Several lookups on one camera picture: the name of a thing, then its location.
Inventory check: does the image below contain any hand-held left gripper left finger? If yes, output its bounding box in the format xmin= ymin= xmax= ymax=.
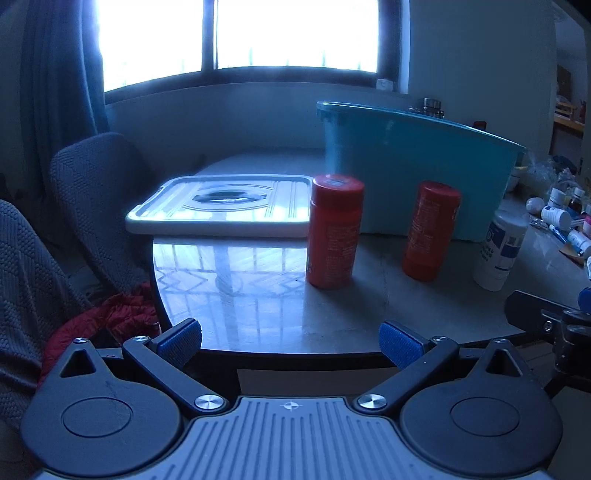
xmin=39 ymin=318 xmax=230 ymax=416

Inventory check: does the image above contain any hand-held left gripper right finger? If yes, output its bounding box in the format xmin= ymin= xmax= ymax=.
xmin=353 ymin=320 xmax=539 ymax=416

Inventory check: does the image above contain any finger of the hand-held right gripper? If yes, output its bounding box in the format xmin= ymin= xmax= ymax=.
xmin=505 ymin=290 xmax=591 ymax=376

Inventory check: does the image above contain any white bottle with blue label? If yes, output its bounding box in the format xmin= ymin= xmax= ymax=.
xmin=472 ymin=209 xmax=528 ymax=292

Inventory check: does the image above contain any red cylindrical bottle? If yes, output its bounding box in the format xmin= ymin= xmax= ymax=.
xmin=401 ymin=181 xmax=462 ymax=282
xmin=305 ymin=174 xmax=365 ymax=290

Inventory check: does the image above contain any white plastic box lid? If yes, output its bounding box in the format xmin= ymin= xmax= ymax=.
xmin=126 ymin=174 xmax=315 ymax=238

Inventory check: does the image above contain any teal plastic storage box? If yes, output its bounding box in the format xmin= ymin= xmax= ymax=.
xmin=317 ymin=102 xmax=527 ymax=243

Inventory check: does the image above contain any grey marble desktop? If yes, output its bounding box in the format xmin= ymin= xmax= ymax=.
xmin=152 ymin=148 xmax=591 ymax=365

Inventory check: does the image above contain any red cloth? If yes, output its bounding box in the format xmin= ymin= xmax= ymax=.
xmin=39 ymin=281 xmax=160 ymax=384

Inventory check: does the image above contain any small white tube bottle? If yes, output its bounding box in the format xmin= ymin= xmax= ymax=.
xmin=567 ymin=229 xmax=591 ymax=258

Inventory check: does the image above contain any small white medicine bottle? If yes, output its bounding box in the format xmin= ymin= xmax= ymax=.
xmin=541 ymin=206 xmax=572 ymax=228

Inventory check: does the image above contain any clear plastic bag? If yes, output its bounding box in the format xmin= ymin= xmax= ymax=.
xmin=522 ymin=152 xmax=579 ymax=186

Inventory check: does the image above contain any grey chair in foreground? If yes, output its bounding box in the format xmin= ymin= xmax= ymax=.
xmin=0 ymin=198 xmax=95 ymax=430

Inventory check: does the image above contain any grey fabric chair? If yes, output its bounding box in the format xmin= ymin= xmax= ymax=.
xmin=50 ymin=133 xmax=158 ymax=296

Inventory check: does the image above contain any wooden shelf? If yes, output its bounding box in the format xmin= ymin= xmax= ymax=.
xmin=553 ymin=65 xmax=591 ymax=137

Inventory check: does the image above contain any stainless steel jar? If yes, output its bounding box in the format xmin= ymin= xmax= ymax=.
xmin=409 ymin=97 xmax=446 ymax=119

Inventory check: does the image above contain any blue curtain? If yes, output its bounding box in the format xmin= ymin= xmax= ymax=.
xmin=0 ymin=0 xmax=112 ymax=204

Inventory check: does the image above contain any window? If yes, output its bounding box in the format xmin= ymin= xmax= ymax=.
xmin=81 ymin=0 xmax=402 ymax=93

